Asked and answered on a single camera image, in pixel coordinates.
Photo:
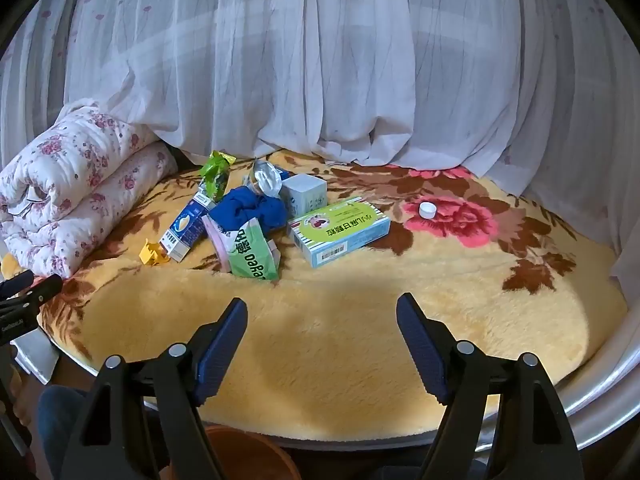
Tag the blue milk carton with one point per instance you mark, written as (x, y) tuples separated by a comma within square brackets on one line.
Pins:
[(182, 230)]

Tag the folded floral quilt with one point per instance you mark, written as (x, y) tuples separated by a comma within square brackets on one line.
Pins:
[(75, 185)]

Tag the pink packet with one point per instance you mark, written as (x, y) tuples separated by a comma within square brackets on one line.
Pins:
[(217, 240)]

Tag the green snack wrapper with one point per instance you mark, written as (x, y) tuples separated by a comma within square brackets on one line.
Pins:
[(216, 175)]

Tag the green medicine box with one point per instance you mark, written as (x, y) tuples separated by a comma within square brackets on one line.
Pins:
[(335, 230)]

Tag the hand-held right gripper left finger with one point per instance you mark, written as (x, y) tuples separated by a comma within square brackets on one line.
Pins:
[(222, 355)]

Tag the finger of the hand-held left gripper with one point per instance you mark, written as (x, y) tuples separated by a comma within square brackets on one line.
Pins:
[(17, 281), (37, 290)]

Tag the orange plastic bucket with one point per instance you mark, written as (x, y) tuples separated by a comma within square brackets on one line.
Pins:
[(250, 455)]

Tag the green white tissue packet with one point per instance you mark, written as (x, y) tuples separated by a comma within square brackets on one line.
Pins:
[(250, 255)]

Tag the person's left leg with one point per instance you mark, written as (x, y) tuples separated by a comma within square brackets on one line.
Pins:
[(55, 425)]

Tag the white bottle cap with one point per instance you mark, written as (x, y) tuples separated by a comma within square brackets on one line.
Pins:
[(427, 209)]

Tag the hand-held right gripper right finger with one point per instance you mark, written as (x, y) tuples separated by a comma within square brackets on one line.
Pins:
[(422, 350)]

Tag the blue cloth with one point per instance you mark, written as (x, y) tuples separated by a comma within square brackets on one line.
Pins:
[(245, 205)]

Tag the small white box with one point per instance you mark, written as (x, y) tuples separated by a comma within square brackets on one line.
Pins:
[(305, 192)]

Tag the white sheer floral curtain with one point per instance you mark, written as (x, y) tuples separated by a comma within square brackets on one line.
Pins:
[(320, 60)]

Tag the silver foil pouch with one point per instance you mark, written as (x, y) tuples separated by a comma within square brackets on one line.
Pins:
[(265, 177)]

